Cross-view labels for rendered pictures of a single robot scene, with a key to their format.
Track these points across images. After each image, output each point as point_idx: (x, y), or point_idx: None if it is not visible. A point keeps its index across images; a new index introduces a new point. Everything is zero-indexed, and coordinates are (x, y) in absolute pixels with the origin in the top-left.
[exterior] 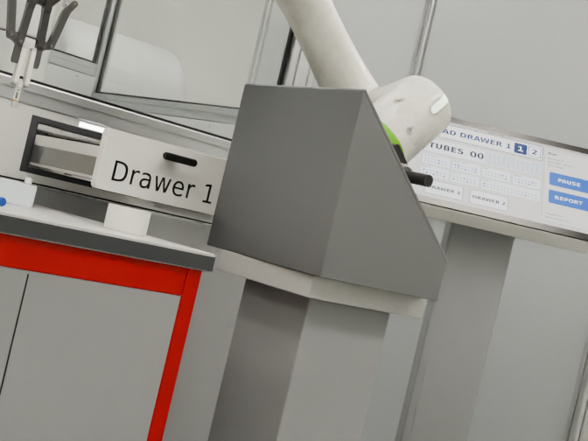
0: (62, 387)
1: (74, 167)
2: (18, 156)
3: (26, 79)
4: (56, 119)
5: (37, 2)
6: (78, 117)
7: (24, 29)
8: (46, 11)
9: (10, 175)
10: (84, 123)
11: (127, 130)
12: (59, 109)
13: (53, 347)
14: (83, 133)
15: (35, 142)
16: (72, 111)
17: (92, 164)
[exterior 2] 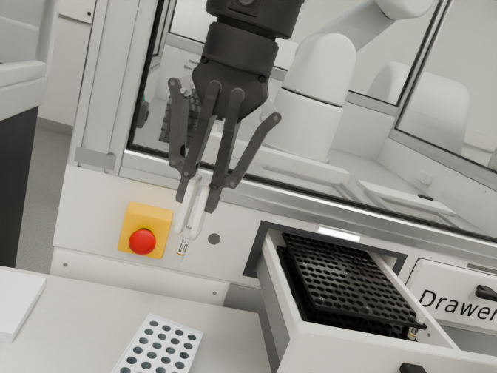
0: None
1: (273, 326)
2: (242, 261)
3: (191, 229)
4: (290, 225)
5: (214, 113)
6: (317, 223)
7: (193, 155)
8: (227, 129)
9: (231, 280)
10: (325, 229)
11: (378, 237)
12: (295, 215)
13: None
14: (322, 239)
15: (262, 247)
16: (310, 217)
17: (285, 348)
